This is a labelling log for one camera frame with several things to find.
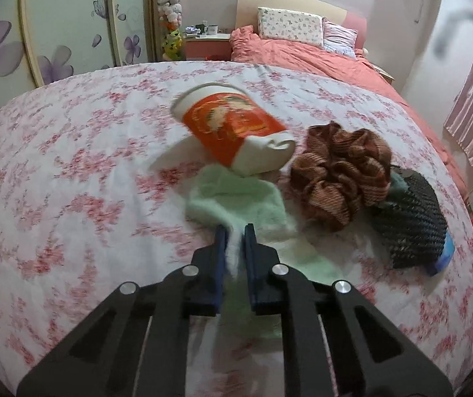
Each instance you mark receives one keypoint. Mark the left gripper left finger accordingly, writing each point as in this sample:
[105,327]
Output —
[135,342]

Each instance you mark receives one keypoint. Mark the sliding wardrobe with flowers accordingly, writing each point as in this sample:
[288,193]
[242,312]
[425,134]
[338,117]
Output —
[45,41]

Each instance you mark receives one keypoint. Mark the beige pink headboard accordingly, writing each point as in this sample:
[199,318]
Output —
[246,14]

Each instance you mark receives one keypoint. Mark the salmon pink duvet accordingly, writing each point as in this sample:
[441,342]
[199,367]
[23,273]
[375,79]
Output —
[248,47]

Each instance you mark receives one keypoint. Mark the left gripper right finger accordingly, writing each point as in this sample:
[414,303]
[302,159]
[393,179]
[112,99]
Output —
[335,341]

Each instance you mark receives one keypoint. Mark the orange paper cup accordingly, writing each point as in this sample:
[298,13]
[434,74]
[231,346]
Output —
[234,129]

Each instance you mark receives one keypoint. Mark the pink left nightstand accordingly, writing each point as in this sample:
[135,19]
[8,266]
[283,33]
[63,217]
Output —
[208,47]

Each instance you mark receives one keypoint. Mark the striped pink pillow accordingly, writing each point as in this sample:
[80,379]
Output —
[338,39]

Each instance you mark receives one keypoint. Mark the mint green sock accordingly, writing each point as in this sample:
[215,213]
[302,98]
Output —
[216,196]

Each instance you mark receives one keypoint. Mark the white mug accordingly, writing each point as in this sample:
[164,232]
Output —
[212,29]

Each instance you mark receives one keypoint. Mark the plush toy tower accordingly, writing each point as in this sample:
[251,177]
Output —
[169,15]

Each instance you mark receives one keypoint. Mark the brown striped scrunchie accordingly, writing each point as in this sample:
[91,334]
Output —
[340,173]

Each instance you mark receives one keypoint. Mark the black dotted scrunchie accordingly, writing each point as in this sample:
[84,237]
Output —
[410,221]

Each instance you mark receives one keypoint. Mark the floral pink tablecloth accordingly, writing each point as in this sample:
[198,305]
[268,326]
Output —
[94,177]

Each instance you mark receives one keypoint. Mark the blue tissue pack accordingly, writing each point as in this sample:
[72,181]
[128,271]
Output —
[444,259]

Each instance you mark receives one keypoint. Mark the floral white pillow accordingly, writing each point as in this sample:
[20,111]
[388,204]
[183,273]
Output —
[274,23]

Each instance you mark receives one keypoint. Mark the right nightstand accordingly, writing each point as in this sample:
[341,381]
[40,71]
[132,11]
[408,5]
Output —
[387,77]

